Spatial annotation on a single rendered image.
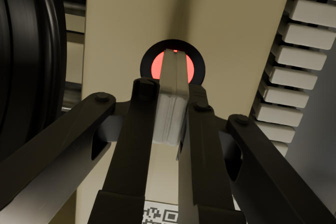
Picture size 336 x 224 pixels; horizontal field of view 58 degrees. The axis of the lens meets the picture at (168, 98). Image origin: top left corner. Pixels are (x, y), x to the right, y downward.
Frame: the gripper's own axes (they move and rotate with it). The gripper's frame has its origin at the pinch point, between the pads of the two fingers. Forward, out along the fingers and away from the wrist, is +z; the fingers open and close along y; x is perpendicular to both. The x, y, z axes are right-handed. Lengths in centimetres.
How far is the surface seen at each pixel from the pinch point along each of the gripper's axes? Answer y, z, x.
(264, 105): 7.6, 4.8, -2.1
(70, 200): -19, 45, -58
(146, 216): 0.2, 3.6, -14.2
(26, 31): -26.3, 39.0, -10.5
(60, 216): -19, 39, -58
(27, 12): -25.8, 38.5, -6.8
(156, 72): -1.0, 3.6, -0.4
